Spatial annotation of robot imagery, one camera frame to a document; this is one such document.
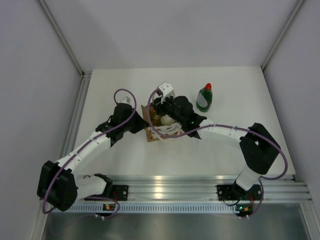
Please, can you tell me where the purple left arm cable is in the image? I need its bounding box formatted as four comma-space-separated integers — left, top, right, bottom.
41, 88, 137, 214

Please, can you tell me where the green dish soap bottle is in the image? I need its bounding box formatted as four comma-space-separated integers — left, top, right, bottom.
196, 83, 213, 113

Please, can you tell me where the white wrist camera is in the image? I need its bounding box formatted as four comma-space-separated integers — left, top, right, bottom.
156, 81, 175, 103
120, 96, 131, 105

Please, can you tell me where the yellow dish soap bottle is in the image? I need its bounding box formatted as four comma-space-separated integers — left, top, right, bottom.
149, 105, 162, 127

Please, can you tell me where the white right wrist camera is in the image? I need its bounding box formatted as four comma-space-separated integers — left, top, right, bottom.
156, 81, 175, 103

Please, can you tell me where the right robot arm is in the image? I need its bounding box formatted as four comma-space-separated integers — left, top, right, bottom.
148, 93, 286, 200

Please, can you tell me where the white cap cream bottle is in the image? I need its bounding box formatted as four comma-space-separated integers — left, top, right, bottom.
160, 114, 175, 126

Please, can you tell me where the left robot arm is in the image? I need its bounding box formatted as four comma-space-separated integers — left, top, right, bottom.
37, 103, 149, 212

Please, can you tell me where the aluminium frame post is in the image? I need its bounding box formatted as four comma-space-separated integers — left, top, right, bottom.
37, 0, 85, 76
260, 0, 307, 72

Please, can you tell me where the white slotted cable duct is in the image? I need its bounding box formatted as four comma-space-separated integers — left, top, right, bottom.
67, 203, 239, 214

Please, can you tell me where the aluminium frame post right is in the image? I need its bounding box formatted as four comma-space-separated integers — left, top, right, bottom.
260, 0, 307, 72

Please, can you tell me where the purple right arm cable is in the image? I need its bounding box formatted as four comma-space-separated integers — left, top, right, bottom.
147, 88, 288, 180

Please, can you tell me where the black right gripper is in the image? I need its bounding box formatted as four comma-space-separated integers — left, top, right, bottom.
151, 94, 185, 126

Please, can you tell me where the aluminium mounting rail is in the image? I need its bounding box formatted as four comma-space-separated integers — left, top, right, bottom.
74, 174, 313, 202

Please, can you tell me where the watermelon print canvas bag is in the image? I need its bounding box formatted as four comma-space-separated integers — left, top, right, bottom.
141, 99, 186, 144

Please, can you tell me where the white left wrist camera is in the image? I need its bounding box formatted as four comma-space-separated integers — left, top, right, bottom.
120, 96, 131, 105

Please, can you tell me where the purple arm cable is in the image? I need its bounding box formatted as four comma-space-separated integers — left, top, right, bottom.
147, 88, 288, 180
41, 88, 137, 214

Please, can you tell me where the aluminium frame post left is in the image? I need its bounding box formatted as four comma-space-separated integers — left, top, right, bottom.
37, 0, 85, 76

